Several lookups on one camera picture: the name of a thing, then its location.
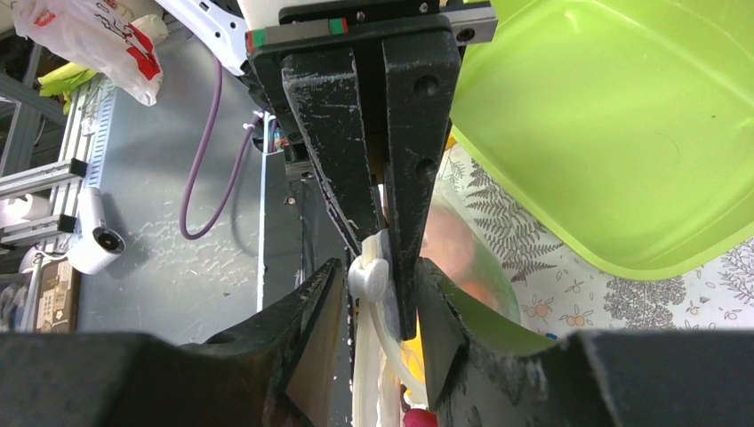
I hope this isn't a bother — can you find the white handheld device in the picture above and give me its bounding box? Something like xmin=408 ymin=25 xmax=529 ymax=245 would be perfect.
xmin=67 ymin=187 xmax=125 ymax=275

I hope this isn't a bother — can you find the white plastic shopping bag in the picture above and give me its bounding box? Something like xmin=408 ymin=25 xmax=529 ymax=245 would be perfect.
xmin=11 ymin=1 xmax=164 ymax=107

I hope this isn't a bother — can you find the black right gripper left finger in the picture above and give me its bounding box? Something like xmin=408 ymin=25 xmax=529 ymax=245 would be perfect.
xmin=1 ymin=258 xmax=345 ymax=426

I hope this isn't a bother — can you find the red toy apple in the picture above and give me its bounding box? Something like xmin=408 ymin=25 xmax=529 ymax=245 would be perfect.
xmin=403 ymin=408 xmax=438 ymax=427

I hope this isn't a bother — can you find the green plastic tub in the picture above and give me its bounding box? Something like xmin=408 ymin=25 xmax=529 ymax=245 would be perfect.
xmin=452 ymin=1 xmax=753 ymax=280

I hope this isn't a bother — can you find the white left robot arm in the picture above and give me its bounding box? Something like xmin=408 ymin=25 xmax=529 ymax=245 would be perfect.
xmin=163 ymin=1 xmax=498 ymax=340

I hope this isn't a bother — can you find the clear zip top bag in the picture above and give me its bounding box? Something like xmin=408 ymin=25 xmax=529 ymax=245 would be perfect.
xmin=347 ymin=179 xmax=521 ymax=426

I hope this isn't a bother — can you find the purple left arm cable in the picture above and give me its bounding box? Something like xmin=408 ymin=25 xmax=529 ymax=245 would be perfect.
xmin=178 ymin=55 xmax=279 ymax=242

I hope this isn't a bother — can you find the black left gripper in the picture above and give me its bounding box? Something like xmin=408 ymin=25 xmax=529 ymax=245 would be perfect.
xmin=245 ymin=1 xmax=498 ymax=340

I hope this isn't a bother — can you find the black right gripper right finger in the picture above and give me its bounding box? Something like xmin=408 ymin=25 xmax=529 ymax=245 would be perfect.
xmin=420 ymin=261 xmax=753 ymax=426

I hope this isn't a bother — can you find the green toy cucumber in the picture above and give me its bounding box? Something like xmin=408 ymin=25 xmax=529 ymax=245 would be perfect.
xmin=438 ymin=278 xmax=557 ymax=356

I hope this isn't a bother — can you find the pink toy peach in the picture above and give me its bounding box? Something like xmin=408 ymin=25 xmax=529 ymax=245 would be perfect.
xmin=421 ymin=202 xmax=476 ymax=281

